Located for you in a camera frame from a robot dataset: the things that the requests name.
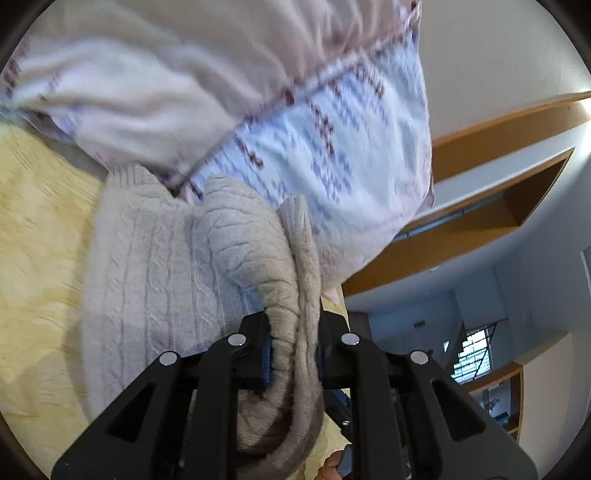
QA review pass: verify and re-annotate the yellow patterned bedspread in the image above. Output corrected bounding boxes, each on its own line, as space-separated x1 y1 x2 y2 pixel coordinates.
0 122 352 480

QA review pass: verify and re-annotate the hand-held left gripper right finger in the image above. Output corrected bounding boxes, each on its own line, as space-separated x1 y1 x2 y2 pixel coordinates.
315 309 539 480

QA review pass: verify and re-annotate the beige cable-knit sweater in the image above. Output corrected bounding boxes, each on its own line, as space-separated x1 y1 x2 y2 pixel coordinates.
81 164 327 480

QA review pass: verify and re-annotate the person's right hand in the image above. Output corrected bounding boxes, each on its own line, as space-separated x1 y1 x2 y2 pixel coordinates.
318 449 352 480

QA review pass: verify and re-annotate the pink floral pillow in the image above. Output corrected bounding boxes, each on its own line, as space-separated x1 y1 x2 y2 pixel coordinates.
0 0 423 195

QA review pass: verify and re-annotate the wooden wardrobe frame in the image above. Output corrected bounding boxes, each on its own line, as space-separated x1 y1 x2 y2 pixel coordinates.
341 91 591 299

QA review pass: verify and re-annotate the window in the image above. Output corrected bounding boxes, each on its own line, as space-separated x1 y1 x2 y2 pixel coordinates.
451 327 496 385

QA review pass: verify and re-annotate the light blue floral pillow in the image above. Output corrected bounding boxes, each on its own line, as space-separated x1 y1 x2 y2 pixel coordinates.
179 37 438 286

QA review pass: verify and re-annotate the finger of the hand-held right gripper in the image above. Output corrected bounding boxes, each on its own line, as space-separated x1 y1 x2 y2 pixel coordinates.
323 388 355 479

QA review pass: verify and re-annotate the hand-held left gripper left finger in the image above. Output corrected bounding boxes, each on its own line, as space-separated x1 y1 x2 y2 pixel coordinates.
51 311 274 480

